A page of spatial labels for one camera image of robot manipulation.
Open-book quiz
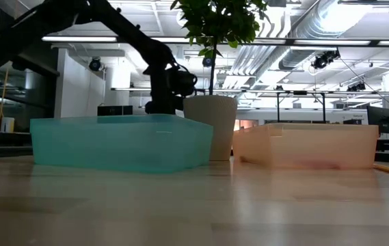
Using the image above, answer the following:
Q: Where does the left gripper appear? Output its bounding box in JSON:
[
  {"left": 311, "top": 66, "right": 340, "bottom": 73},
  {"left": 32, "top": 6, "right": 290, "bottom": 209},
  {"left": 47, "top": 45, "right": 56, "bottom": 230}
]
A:
[{"left": 142, "top": 64, "right": 183, "bottom": 115}]

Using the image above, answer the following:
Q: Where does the black box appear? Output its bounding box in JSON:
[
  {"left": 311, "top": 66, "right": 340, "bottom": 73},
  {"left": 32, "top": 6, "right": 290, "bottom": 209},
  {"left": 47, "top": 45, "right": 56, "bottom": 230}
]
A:
[{"left": 97, "top": 105, "right": 134, "bottom": 118}]

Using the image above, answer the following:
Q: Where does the potted green plant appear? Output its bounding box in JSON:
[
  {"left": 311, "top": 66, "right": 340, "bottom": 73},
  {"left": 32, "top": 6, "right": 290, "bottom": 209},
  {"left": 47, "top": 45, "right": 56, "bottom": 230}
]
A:
[{"left": 170, "top": 0, "right": 270, "bottom": 162}]

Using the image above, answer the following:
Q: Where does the green translucent plastic bin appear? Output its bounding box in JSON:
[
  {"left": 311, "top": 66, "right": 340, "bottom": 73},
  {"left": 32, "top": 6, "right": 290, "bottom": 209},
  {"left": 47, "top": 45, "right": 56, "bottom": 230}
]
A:
[{"left": 29, "top": 113, "right": 215, "bottom": 174}]

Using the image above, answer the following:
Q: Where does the orange translucent plastic bin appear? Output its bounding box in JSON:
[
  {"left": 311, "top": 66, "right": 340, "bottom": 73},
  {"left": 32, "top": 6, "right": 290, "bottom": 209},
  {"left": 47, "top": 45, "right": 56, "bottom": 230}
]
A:
[{"left": 232, "top": 122, "right": 379, "bottom": 171}]

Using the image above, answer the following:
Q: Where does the white bucket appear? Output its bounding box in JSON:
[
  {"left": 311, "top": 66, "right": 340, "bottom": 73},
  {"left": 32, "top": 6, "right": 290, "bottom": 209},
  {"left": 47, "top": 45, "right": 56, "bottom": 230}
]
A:
[{"left": 1, "top": 117, "right": 16, "bottom": 133}]

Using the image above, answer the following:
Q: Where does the black computer monitor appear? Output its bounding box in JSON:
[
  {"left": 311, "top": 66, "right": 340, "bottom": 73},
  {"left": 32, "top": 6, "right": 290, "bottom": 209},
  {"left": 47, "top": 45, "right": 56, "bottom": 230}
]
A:
[{"left": 366, "top": 105, "right": 389, "bottom": 135}]

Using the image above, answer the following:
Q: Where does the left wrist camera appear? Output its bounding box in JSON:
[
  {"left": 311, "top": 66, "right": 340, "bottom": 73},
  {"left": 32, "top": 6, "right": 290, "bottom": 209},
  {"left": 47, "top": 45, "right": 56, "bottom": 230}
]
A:
[{"left": 172, "top": 70, "right": 198, "bottom": 98}]

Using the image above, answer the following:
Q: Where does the silver ventilation duct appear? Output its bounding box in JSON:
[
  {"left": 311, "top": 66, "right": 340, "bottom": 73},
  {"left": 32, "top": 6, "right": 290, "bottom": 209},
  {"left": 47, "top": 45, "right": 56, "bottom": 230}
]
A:
[{"left": 278, "top": 0, "right": 358, "bottom": 71}]

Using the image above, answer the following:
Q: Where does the black background rig frame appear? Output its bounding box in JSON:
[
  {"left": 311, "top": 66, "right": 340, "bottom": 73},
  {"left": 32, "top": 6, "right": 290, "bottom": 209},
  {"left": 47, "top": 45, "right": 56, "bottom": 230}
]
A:
[{"left": 110, "top": 87, "right": 389, "bottom": 124}]

